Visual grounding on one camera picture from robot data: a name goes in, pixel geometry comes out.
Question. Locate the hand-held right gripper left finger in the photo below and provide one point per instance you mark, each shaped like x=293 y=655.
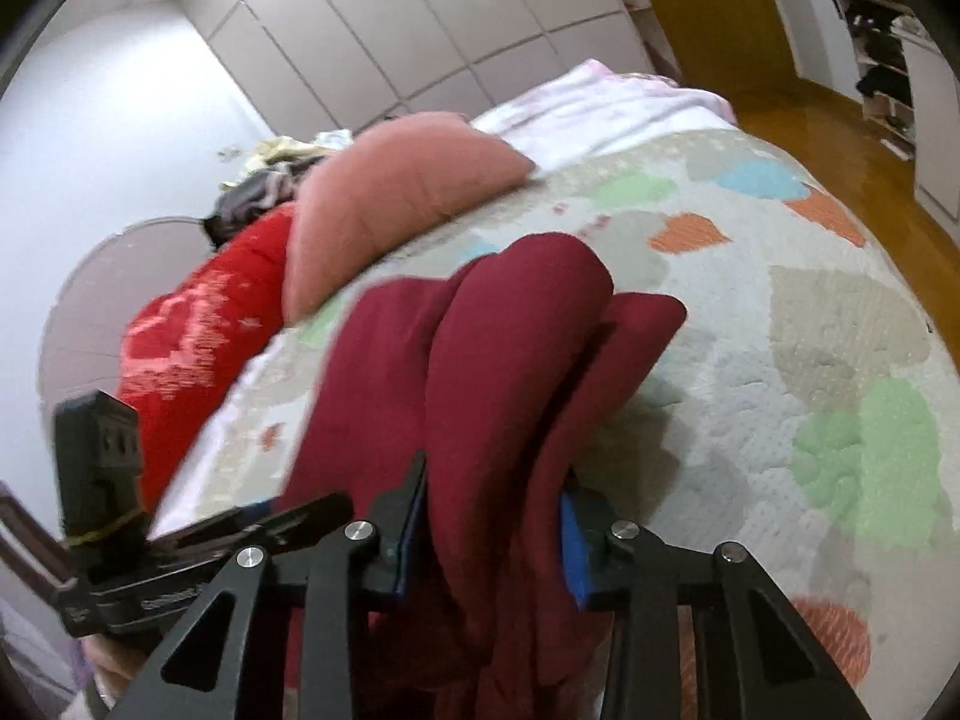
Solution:
x=409 y=540

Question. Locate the pink pillow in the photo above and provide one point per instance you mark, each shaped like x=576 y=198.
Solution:
x=390 y=195

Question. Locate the white television cabinet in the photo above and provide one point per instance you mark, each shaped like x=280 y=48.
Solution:
x=937 y=127

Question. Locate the wooden door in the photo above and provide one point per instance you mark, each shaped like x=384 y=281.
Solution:
x=705 y=7

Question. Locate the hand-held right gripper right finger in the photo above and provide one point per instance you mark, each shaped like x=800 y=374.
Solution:
x=574 y=555

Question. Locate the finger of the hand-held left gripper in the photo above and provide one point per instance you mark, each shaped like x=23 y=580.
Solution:
x=262 y=519

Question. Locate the rack with dark clothes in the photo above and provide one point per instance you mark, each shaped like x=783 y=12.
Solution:
x=877 y=52

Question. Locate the person's left hand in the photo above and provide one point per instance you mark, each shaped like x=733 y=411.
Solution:
x=120 y=664

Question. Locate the light purple headboard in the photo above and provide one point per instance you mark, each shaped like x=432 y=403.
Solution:
x=97 y=292

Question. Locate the bed with patchwork quilt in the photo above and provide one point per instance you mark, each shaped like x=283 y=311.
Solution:
x=787 y=315

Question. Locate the glossy white wardrobe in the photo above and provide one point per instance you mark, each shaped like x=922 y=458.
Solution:
x=412 y=15

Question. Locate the red patterned pillow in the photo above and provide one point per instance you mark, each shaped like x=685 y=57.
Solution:
x=202 y=330

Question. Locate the white pink striped blanket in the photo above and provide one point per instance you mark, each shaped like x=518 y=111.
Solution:
x=600 y=105

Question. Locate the dark red garment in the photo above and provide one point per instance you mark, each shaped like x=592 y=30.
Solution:
x=487 y=390

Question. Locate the pile of mixed clothes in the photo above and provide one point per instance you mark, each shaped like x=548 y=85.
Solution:
x=255 y=187

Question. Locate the dark brown wooden board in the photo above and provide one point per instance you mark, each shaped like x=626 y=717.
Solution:
x=30 y=532

